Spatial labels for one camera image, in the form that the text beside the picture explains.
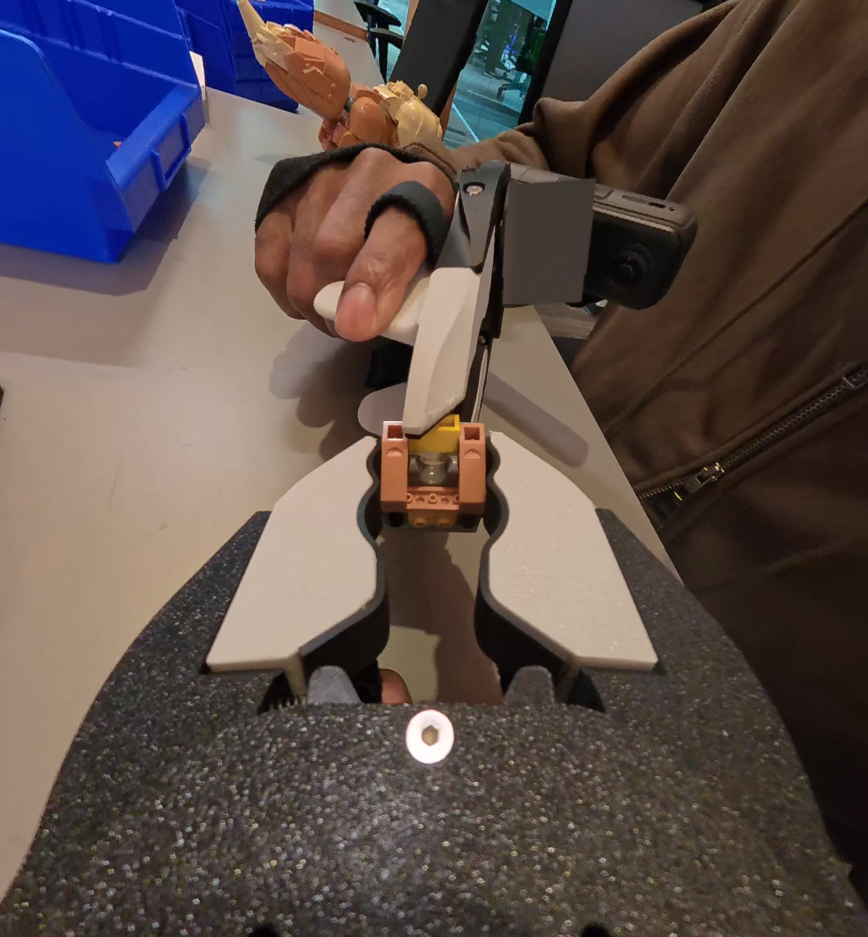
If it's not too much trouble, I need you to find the black office chair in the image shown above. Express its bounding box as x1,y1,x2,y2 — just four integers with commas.
353,0,409,85

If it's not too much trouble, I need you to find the person's right hand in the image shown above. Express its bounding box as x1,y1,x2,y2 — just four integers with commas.
254,146,457,344

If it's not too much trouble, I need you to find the grey desk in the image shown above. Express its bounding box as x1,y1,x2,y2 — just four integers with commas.
0,22,687,937

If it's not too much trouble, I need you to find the tan toy figure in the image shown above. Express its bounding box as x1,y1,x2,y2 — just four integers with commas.
238,0,445,152

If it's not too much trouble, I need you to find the blue storage bin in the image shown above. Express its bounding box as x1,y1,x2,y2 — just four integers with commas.
0,18,208,263
174,0,315,114

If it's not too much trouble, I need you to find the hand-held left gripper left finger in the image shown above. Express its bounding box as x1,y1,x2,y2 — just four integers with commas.
203,436,389,682

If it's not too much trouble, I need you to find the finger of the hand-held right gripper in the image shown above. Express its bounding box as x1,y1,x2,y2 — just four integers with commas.
469,331,493,426
401,265,484,439

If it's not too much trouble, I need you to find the yellow toy brick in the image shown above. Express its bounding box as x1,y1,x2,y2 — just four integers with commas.
412,413,464,458

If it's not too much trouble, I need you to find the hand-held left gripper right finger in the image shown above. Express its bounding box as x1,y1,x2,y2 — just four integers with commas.
475,432,659,682

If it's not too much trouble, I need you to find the brown teal toy brick model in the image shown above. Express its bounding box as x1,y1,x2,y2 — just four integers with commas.
379,419,488,534

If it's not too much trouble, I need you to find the person's brown jacket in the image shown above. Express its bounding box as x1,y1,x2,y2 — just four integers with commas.
565,0,868,937

